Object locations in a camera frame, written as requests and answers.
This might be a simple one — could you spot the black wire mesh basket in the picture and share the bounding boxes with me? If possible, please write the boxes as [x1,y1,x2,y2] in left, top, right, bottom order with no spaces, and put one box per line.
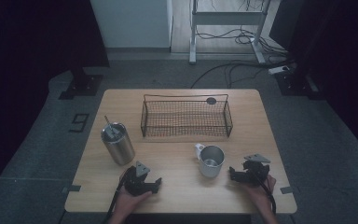
[140,93,234,138]

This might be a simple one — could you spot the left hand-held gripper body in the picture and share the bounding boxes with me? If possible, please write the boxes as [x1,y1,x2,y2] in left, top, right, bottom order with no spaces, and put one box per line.
[119,161,152,197]

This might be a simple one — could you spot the person's right hand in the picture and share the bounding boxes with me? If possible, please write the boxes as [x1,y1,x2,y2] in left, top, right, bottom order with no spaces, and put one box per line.
[245,175,278,215]

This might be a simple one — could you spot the long black floor cable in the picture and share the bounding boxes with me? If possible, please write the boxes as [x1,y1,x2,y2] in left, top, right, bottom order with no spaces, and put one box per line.
[189,61,295,90]

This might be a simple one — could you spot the metal drinking straw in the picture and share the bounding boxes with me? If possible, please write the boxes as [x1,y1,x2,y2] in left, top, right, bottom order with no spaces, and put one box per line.
[103,115,115,132]

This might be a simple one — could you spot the white power strip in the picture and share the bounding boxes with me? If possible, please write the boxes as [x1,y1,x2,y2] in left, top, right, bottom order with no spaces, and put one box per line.
[268,64,292,76]

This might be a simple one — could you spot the white cabinet panel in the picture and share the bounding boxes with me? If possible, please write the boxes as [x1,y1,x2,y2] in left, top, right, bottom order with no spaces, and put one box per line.
[89,0,173,49]

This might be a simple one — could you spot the black curtain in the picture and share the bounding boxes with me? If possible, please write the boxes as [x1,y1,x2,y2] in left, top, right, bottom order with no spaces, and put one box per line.
[269,0,358,164]
[0,0,110,206]

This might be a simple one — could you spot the black stand base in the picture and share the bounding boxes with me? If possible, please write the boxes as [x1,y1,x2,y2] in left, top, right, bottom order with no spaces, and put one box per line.
[58,66,104,101]
[274,70,321,98]

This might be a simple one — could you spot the right hand-held gripper black cable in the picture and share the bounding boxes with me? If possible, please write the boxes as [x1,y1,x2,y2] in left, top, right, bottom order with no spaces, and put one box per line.
[251,169,278,216]

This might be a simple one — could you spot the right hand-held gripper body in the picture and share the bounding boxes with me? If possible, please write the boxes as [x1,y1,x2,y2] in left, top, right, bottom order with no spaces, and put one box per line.
[241,153,271,188]

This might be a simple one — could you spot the person's left hand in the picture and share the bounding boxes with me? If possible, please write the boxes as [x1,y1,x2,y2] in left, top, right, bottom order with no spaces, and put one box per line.
[113,188,153,217]

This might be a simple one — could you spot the tangled floor cables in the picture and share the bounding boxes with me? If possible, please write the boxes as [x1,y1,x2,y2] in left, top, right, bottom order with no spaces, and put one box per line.
[195,27,291,58]

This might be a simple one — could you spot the white metal desk frame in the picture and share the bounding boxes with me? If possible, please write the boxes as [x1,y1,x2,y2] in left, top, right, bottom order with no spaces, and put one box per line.
[188,0,273,65]

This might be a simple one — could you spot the white mug with steel interior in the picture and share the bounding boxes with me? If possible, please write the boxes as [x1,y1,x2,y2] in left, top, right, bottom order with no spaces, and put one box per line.
[194,143,226,179]

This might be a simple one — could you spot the stainless steel tumbler with lid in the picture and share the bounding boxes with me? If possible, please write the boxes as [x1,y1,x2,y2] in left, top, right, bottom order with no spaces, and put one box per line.
[101,121,136,166]

